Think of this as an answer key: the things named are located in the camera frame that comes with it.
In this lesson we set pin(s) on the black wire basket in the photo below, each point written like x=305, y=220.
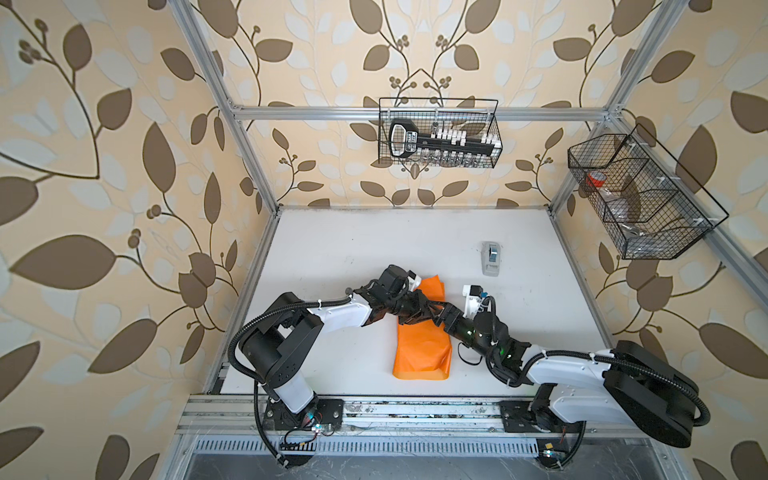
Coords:
x=475, y=116
x=652, y=206

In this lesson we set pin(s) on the black wire basket right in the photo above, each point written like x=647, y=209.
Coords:
x=652, y=206

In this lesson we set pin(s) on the white tape dispenser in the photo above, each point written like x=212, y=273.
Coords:
x=490, y=259

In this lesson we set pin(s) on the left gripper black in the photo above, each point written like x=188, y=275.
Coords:
x=421, y=312

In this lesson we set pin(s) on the orange wrapping paper sheet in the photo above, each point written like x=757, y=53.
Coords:
x=424, y=352

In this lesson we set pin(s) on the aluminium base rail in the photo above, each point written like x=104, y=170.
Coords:
x=494, y=427

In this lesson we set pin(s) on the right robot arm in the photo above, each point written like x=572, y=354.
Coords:
x=624, y=385

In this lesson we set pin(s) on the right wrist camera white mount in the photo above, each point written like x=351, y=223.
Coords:
x=475, y=297

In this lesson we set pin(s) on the red capped item in basket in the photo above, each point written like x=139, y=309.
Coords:
x=595, y=180

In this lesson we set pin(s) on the black wire basket centre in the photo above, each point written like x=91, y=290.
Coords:
x=475, y=116

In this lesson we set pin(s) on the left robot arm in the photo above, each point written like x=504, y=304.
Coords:
x=272, y=348

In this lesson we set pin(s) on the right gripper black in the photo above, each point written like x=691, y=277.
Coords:
x=445, y=314

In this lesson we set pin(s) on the black tool set in basket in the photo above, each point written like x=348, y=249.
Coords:
x=404, y=141

